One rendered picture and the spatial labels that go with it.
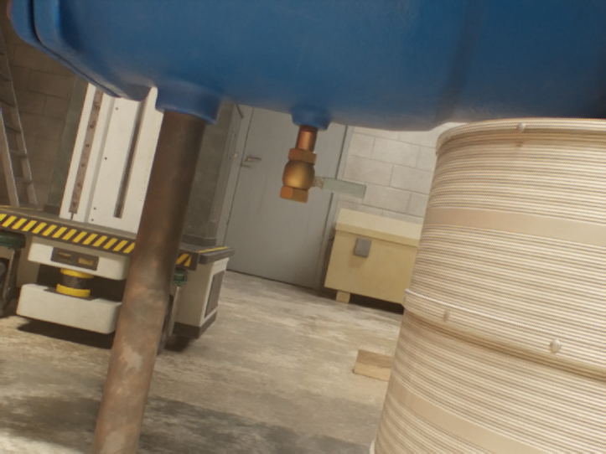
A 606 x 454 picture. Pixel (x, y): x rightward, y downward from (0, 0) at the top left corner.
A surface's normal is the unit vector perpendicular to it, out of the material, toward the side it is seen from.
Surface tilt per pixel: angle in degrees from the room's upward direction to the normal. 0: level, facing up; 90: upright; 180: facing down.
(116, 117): 90
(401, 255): 90
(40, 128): 90
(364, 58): 145
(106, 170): 90
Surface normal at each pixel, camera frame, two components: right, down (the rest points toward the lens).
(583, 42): -0.10, 0.69
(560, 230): -0.67, -0.15
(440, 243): -0.94, -0.21
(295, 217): -0.08, -0.03
